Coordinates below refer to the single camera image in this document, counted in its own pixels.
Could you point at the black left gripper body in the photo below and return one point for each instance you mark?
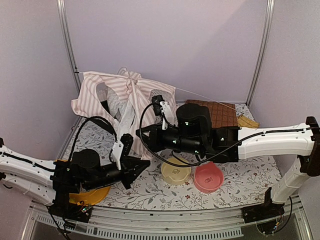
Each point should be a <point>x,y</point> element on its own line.
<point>99,181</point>

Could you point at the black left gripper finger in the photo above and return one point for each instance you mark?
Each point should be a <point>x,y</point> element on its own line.
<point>135,163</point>
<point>129,175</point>

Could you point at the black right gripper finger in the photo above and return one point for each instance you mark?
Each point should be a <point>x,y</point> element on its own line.
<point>149,142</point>
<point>146,129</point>

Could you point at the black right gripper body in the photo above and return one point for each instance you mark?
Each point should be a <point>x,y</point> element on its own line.
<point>184,144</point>

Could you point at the white tent pole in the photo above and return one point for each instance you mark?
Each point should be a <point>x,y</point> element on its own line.
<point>183,90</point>

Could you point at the pink striped pet tent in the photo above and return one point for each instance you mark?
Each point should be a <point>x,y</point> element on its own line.
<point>122,99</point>

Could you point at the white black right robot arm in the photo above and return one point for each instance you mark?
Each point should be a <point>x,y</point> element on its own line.
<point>232,144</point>

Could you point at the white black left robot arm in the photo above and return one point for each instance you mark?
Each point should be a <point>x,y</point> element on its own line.
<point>28,174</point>

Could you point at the cream pet bowl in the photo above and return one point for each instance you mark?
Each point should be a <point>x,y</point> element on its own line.
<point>174,175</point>

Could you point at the pink pet bowl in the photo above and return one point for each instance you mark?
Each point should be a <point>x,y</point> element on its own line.
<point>208,178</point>

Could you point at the yellow double bowl holder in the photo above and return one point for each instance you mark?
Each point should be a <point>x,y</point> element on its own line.
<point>63,182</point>

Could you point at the brown woven mat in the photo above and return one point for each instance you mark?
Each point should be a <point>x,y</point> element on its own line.
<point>221,114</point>

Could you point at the yellow bamboo mat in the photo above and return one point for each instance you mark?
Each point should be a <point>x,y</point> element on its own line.
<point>246,122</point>

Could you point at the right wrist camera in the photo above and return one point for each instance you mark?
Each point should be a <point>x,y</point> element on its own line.
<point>162,109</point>

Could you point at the aluminium front rail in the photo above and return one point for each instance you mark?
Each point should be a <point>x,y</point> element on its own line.
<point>109,223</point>

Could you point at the left aluminium frame post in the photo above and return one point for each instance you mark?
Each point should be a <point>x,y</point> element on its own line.
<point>62,14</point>

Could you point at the aluminium frame post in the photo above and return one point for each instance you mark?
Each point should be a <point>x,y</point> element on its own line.
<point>262,50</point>
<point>62,14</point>

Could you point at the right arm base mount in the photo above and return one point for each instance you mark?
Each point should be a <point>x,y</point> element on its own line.
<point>267,209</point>

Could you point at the right aluminium frame post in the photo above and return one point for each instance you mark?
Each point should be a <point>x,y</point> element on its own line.
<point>262,50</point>

